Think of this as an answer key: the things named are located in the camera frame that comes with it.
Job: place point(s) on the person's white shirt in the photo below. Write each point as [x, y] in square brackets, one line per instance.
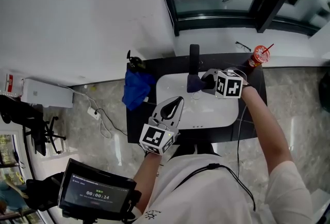
[211, 192]

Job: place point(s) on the red cup with straw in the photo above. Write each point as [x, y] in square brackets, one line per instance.
[259, 56]

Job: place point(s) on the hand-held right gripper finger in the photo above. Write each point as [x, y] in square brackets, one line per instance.
[209, 86]
[210, 73]

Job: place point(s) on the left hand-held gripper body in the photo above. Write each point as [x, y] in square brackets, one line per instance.
[154, 137]

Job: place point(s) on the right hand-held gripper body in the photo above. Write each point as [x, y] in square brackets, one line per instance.
[229, 85]

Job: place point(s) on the person's black trousers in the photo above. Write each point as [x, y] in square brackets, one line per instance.
[193, 149]

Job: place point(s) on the black screen with timer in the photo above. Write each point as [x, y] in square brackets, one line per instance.
[95, 192]

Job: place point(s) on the black desk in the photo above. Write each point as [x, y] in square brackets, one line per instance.
[15, 109]

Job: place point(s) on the bright blue folded fabric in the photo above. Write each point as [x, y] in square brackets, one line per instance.
[135, 88]

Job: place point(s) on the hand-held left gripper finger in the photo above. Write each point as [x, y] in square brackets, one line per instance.
[165, 104]
[180, 112]

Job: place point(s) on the white power strip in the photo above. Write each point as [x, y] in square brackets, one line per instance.
[93, 113]

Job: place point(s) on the black eyeglasses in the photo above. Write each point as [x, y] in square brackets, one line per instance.
[243, 46]

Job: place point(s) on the person's right forearm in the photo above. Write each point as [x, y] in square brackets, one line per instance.
[268, 130]

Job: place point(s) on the dark blue cloth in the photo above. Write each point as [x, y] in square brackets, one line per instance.
[194, 83]

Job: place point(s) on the dark round object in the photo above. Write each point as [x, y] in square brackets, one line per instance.
[325, 91]

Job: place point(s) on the black office chair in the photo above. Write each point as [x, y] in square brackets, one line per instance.
[42, 137]

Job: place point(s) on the white sink basin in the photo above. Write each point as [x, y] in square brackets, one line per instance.
[206, 112]

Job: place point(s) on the red and white bag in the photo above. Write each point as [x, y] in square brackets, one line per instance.
[10, 85]

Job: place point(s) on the small black handheld fan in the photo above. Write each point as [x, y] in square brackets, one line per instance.
[134, 61]

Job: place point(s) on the black sink counter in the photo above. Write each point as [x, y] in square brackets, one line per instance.
[170, 64]

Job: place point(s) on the white box appliance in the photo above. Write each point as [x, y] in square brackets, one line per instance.
[46, 94]

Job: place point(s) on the person's left forearm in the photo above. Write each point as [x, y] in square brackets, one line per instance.
[145, 179]

